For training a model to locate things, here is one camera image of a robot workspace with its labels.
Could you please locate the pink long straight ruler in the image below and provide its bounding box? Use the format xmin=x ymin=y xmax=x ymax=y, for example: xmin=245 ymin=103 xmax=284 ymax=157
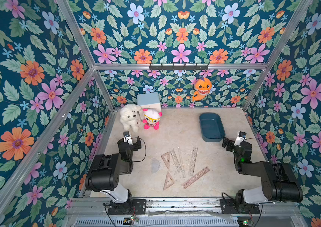
xmin=182 ymin=167 xmax=210 ymax=189

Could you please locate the thin clear ruler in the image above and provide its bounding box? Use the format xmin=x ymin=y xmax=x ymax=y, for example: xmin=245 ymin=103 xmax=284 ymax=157
xmin=178 ymin=147 xmax=186 ymax=178

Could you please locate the pink triangle ruler upper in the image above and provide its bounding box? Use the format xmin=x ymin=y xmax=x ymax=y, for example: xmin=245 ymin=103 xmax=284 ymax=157
xmin=161 ymin=152 xmax=171 ymax=170

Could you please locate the pink white toy figure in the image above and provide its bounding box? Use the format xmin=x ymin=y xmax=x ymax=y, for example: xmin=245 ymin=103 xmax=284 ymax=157
xmin=142 ymin=108 xmax=162 ymax=130

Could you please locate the orange shark plush toy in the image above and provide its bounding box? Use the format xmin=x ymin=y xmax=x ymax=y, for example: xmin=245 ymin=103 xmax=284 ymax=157
xmin=192 ymin=78 xmax=212 ymax=102

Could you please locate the clear straight ruler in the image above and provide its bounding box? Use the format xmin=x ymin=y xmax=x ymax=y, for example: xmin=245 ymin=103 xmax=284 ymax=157
xmin=188 ymin=147 xmax=198 ymax=176

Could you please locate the black hook rail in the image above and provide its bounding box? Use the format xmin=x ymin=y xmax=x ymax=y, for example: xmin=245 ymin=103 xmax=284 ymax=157
xmin=149 ymin=63 xmax=209 ymax=71

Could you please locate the teal plastic storage box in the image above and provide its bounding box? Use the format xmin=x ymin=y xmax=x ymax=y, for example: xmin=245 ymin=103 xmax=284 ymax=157
xmin=199 ymin=113 xmax=225 ymax=142

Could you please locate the light blue white box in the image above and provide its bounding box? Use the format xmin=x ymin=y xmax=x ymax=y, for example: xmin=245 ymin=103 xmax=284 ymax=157
xmin=137 ymin=92 xmax=161 ymax=112

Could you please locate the white plush dog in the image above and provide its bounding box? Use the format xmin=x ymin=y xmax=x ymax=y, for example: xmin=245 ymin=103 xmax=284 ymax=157
xmin=120 ymin=104 xmax=142 ymax=132

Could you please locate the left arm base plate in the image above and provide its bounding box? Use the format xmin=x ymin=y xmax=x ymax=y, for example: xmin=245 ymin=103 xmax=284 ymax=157
xmin=107 ymin=199 xmax=147 ymax=215

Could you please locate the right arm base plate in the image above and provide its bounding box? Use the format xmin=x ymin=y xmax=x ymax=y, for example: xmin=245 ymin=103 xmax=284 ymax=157
xmin=220 ymin=198 xmax=260 ymax=215

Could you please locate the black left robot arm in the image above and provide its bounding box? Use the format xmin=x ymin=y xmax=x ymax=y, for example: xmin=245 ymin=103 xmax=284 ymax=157
xmin=85 ymin=137 xmax=142 ymax=205

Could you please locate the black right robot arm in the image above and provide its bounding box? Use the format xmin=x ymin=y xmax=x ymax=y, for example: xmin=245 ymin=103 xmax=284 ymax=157
xmin=222 ymin=137 xmax=303 ymax=207

